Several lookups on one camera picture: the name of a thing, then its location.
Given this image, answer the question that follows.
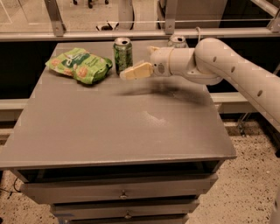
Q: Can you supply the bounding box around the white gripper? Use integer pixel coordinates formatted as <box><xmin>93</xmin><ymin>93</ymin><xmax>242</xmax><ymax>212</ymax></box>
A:
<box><xmin>120</xmin><ymin>46</ymin><xmax>172</xmax><ymax>81</ymax></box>

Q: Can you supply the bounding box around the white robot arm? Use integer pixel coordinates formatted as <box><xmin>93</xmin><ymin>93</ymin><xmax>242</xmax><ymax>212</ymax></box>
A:
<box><xmin>121</xmin><ymin>38</ymin><xmax>280</xmax><ymax>130</ymax></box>

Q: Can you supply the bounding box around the white green soda can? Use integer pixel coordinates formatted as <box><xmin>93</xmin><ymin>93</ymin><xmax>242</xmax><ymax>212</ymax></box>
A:
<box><xmin>167</xmin><ymin>35</ymin><xmax>188</xmax><ymax>48</ymax></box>

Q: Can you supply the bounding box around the green rice chip bag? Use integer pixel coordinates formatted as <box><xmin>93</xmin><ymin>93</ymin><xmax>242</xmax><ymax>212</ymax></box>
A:
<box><xmin>45</xmin><ymin>48</ymin><xmax>113</xmax><ymax>85</ymax></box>

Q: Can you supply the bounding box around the grey drawer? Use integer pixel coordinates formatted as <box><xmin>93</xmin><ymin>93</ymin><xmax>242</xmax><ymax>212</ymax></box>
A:
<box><xmin>52</xmin><ymin>199</ymin><xmax>199</xmax><ymax>220</ymax></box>
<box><xmin>20</xmin><ymin>174</ymin><xmax>218</xmax><ymax>204</ymax></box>

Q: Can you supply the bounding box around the top grey drawer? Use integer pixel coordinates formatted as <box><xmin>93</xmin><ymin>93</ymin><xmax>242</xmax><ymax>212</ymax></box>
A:
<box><xmin>20</xmin><ymin>174</ymin><xmax>218</xmax><ymax>204</ymax></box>

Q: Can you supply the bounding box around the white cable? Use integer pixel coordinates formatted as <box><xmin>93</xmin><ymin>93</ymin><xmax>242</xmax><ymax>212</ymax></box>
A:
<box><xmin>195</xmin><ymin>26</ymin><xmax>203</xmax><ymax>43</ymax></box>

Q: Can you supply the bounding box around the metal window rail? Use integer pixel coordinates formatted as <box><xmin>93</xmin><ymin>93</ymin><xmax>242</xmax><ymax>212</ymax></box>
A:
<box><xmin>0</xmin><ymin>27</ymin><xmax>280</xmax><ymax>42</ymax></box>

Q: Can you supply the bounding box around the black floor cable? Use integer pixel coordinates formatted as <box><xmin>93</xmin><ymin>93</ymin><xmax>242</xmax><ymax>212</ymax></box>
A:
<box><xmin>0</xmin><ymin>177</ymin><xmax>23</xmax><ymax>200</ymax></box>

